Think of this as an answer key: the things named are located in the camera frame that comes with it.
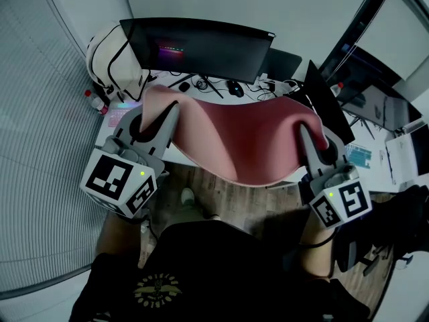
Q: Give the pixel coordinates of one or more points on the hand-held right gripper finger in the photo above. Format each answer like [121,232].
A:
[311,153]
[338,153]

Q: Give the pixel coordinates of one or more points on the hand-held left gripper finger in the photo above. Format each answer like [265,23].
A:
[167,129]
[125,124]

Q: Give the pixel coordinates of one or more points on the person's leg and shoe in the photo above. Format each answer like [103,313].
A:
[189,206]

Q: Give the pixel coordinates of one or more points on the black monitor stand legs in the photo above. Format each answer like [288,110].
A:
[211,86]

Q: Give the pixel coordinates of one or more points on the white backpack with black trim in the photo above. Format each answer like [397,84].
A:
[114,64]

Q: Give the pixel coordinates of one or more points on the blue keyboard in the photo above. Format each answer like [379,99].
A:
[360,154]

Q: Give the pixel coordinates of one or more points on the black tilted monitor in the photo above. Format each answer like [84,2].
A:
[326,106]

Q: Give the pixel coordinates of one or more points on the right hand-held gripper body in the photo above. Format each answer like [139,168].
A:
[338,200]

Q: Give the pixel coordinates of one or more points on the white desk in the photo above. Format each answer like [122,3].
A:
[207,97]

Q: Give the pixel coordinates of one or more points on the white open laptop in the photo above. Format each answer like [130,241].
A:
[403,156]

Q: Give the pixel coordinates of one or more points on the pink mouse pad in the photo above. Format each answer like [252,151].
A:
[244,136]

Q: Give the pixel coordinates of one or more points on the pink keyboard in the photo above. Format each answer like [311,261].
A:
[119,114]

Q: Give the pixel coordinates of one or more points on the black chair back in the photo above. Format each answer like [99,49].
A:
[283,64]

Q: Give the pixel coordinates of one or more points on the dark wide monitor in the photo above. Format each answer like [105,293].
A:
[378,107]

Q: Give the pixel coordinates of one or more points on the clear bottle with red cap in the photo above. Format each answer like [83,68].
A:
[96,102]
[336,90]

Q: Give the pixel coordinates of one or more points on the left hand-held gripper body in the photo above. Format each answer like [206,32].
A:
[110,176]

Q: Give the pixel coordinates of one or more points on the black computer mouse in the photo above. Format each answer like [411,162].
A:
[236,88]

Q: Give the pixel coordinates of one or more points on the small black oval case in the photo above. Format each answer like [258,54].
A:
[184,86]

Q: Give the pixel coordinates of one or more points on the person's left forearm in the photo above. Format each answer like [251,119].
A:
[117,237]

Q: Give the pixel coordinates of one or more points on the black computer monitor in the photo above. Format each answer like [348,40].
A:
[201,49]

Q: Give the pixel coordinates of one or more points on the person's black printed shirt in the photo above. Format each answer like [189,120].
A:
[207,273]

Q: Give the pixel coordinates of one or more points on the person's right forearm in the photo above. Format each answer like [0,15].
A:
[316,253]

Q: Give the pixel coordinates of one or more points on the black office chair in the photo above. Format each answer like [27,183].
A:
[388,226]

